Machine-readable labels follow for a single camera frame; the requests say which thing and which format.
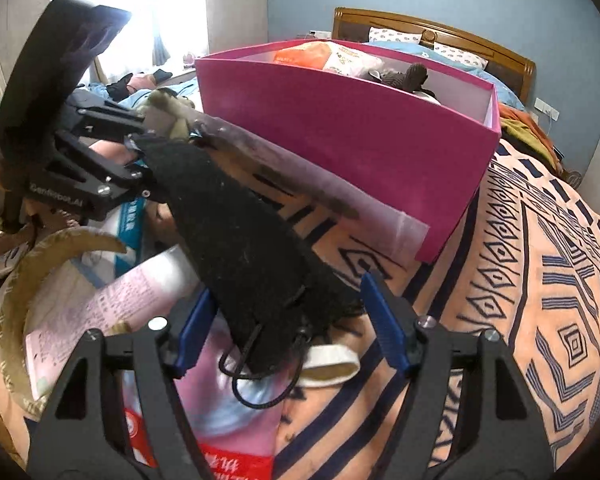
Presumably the plaid beige headband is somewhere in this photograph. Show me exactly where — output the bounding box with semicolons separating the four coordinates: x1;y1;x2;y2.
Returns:
0;226;126;420

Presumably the black fabric pouch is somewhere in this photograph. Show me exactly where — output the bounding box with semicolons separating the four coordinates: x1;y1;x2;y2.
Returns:
130;132;364;410

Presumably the windowsill clothes pile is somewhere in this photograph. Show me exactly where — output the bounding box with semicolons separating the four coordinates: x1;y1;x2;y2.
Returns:
106;68;173;102

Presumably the small plush toy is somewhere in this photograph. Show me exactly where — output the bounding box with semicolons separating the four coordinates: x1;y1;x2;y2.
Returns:
136;88;195;140

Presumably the white blue medicine box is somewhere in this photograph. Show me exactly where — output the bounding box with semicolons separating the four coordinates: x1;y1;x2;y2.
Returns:
72;197;145;288

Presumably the pink printed packet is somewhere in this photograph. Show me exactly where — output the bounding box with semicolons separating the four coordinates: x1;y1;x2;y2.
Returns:
24;245;200;400

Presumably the orange patterned blanket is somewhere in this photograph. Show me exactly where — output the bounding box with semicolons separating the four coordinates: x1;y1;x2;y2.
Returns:
144;138;600;480

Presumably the pink red packet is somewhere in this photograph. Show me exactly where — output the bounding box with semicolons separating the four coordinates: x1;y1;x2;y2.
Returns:
122;318;282;480

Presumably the orange snack bag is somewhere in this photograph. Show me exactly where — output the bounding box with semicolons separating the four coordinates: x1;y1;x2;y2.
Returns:
273;40;384;77

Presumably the clear plastic sheet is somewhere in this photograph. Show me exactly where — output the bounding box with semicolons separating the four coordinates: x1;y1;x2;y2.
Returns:
144;104;432;261

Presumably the wooden headboard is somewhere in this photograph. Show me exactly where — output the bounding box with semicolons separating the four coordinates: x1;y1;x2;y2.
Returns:
332;6;535;104

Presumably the left patterned pillow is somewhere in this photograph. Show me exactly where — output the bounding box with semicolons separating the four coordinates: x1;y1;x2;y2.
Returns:
368;27;422;44

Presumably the patterned pillow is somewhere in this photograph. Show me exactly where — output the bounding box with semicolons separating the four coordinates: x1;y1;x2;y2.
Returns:
368;27;422;44
434;42;489;70

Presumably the orange mustard clothes pile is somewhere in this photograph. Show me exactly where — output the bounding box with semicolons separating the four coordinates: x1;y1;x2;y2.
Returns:
498;103;562;177

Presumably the pink storage box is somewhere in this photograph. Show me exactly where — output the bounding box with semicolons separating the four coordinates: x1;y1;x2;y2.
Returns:
196;42;501;262

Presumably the brown teddy bear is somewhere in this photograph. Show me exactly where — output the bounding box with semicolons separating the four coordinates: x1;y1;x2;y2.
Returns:
367;63;428;93

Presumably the right patterned pillow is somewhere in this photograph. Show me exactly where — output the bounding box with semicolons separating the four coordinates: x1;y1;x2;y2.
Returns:
434;42;489;70

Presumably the wall power socket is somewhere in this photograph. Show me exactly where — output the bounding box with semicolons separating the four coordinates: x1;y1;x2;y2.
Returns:
534;98;559;122

